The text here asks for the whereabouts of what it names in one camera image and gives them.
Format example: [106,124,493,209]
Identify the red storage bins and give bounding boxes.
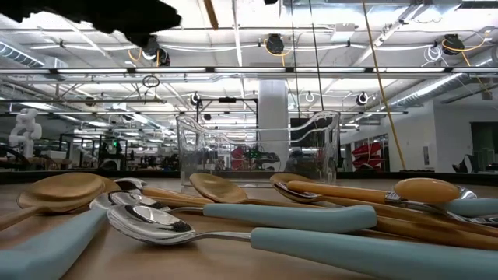
[352,142,390,172]

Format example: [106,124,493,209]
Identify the clear plastic bin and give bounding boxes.
[176,110,342,188]

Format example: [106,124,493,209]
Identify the black background rig frame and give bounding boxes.
[196,96,260,131]

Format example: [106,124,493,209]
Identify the thin black hanging cable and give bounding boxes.
[290,21,301,117]

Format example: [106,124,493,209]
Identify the long white light strip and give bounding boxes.
[0,66,498,75]

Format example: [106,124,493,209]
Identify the brown overhead beam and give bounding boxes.
[202,0,220,30]

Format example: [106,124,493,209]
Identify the silver ventilation duct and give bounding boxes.
[0,40,47,69]
[388,46,498,110]

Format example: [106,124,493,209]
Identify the black background workstation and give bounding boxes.
[58,134,129,172]

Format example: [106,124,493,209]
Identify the wooden spoon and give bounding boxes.
[0,172,107,232]

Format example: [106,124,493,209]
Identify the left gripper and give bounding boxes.
[0,0,182,34]

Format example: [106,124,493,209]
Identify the yellow hanging cable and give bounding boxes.
[360,0,406,171]

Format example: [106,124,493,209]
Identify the white robot figure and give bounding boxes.
[8,107,43,159]

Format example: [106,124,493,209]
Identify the white building column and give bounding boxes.
[258,79,289,156]

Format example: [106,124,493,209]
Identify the black ceiling cable reel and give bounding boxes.
[442,33,466,55]
[265,33,286,55]
[140,34,171,67]

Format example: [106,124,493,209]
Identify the black aluminium table frame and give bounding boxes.
[0,169,498,186]

